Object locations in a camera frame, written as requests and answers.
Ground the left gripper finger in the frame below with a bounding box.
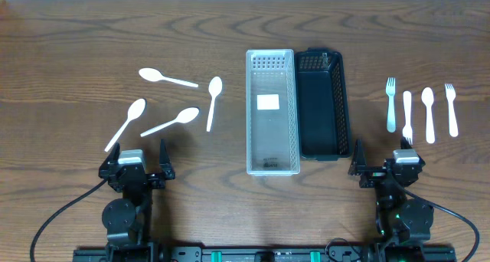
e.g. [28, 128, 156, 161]
[100, 142, 120, 170]
[159, 139, 171, 172]

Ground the white fork tines down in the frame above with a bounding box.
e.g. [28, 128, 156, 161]
[402, 90, 413, 145]

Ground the white fork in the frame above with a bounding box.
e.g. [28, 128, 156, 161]
[445, 84, 459, 137]
[386, 77, 396, 133]

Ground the white spoon group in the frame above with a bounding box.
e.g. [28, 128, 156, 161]
[421, 87, 435, 144]

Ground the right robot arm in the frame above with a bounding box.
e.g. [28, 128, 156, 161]
[348, 139, 433, 261]

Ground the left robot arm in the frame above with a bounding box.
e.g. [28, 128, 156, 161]
[98, 141, 175, 261]

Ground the black plastic basket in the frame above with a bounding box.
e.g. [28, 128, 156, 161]
[295, 47, 352, 161]

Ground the clear plastic basket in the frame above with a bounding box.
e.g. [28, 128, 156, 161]
[246, 49, 300, 176]

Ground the white label in basket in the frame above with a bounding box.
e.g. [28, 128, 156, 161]
[256, 94, 280, 110]

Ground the left black cable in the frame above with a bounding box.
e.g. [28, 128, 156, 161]
[29, 178, 109, 262]

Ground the black cable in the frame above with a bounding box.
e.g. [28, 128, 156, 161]
[29, 178, 109, 262]
[386, 169, 481, 262]

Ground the right black cable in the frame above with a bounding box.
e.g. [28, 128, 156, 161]
[386, 169, 481, 262]

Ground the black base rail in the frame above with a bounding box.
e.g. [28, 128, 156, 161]
[72, 245, 456, 262]

